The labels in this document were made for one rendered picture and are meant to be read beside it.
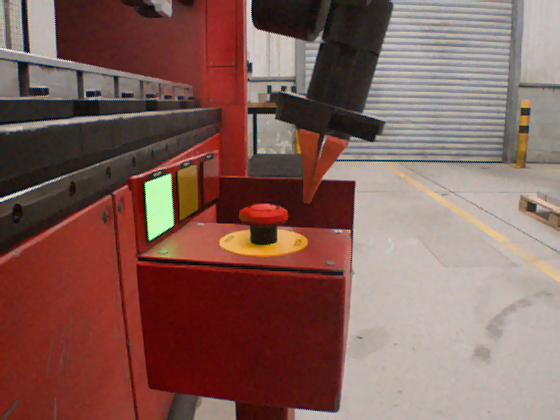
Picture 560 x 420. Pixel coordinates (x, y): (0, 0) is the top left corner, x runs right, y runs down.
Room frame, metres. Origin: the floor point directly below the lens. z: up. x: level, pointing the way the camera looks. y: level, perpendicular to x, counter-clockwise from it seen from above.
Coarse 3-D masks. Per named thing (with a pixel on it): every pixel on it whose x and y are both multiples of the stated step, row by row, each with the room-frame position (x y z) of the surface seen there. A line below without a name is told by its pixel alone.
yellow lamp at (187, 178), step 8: (192, 168) 0.43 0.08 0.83; (184, 176) 0.41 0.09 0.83; (192, 176) 0.43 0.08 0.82; (184, 184) 0.41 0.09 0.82; (192, 184) 0.43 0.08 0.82; (184, 192) 0.41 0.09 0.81; (192, 192) 0.43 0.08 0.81; (184, 200) 0.41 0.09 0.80; (192, 200) 0.43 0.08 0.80; (184, 208) 0.41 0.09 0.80; (192, 208) 0.43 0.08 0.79; (184, 216) 0.41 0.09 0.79
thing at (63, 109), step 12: (0, 108) 0.48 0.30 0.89; (12, 108) 0.50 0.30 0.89; (24, 108) 0.53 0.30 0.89; (36, 108) 0.56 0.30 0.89; (48, 108) 0.59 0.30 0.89; (60, 108) 0.62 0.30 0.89; (72, 108) 0.66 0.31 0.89; (0, 120) 0.47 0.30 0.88; (12, 120) 0.50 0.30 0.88; (24, 120) 0.53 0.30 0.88; (36, 120) 0.56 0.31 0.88
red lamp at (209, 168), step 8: (216, 160) 0.50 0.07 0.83; (208, 168) 0.47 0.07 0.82; (216, 168) 0.50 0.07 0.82; (208, 176) 0.47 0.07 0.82; (216, 176) 0.50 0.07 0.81; (208, 184) 0.47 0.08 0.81; (216, 184) 0.50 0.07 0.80; (208, 192) 0.47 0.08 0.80; (216, 192) 0.50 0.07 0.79; (208, 200) 0.47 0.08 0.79
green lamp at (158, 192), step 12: (156, 180) 0.35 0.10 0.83; (168, 180) 0.38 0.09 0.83; (156, 192) 0.35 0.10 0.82; (168, 192) 0.37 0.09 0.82; (156, 204) 0.35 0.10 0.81; (168, 204) 0.37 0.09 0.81; (156, 216) 0.35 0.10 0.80; (168, 216) 0.37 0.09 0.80; (156, 228) 0.35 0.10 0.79; (168, 228) 0.37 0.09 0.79
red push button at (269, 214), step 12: (264, 204) 0.37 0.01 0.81; (240, 216) 0.35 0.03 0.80; (252, 216) 0.34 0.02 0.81; (264, 216) 0.34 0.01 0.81; (276, 216) 0.34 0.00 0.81; (252, 228) 0.35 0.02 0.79; (264, 228) 0.35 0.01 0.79; (276, 228) 0.36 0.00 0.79; (252, 240) 0.35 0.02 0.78; (264, 240) 0.35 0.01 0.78; (276, 240) 0.36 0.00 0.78
